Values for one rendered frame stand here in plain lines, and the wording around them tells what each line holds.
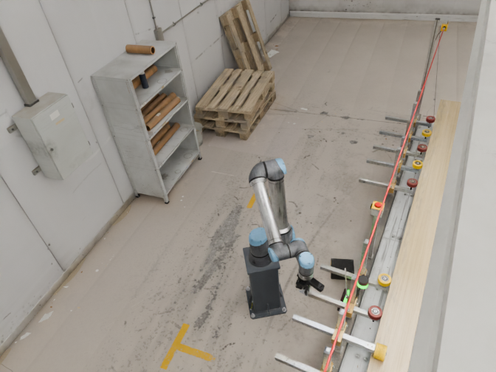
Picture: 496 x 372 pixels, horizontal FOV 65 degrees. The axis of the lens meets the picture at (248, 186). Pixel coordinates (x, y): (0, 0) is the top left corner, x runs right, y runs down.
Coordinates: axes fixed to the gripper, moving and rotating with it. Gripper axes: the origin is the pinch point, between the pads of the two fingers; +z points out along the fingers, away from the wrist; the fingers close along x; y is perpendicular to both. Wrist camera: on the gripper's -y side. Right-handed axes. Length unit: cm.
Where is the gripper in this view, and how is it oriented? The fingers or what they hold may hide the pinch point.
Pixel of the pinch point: (308, 294)
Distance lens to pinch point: 263.2
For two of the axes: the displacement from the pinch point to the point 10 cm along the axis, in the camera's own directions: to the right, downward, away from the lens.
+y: -8.9, -2.6, 3.8
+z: 0.7, 7.5, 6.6
